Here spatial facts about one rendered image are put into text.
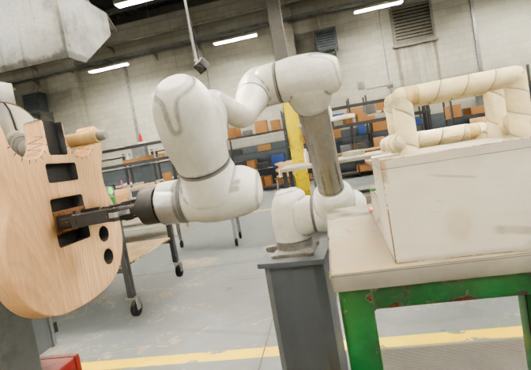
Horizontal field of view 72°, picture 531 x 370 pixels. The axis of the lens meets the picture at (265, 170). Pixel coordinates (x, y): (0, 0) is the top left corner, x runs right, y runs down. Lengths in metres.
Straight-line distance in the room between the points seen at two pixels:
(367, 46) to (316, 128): 11.05
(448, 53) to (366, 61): 2.38
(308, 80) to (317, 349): 1.06
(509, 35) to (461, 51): 1.35
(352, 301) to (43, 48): 0.73
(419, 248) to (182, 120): 0.43
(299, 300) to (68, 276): 0.95
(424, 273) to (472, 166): 0.18
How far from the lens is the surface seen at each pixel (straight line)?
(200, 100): 0.61
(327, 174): 1.35
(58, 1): 0.85
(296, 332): 1.62
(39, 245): 0.82
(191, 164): 0.64
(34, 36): 0.87
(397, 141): 0.63
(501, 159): 0.66
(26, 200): 0.81
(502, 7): 13.44
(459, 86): 0.65
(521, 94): 0.68
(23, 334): 1.28
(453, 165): 0.64
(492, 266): 0.67
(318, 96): 1.14
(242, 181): 0.68
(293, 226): 1.51
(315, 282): 1.52
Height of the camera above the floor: 1.15
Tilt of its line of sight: 3 degrees down
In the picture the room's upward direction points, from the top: 10 degrees counter-clockwise
